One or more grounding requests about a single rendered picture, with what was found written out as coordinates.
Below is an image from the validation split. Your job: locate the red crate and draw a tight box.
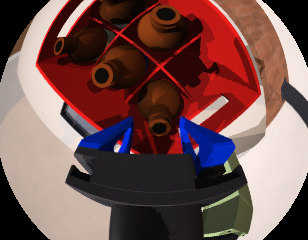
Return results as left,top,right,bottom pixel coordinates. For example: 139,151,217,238
36,0,261,154

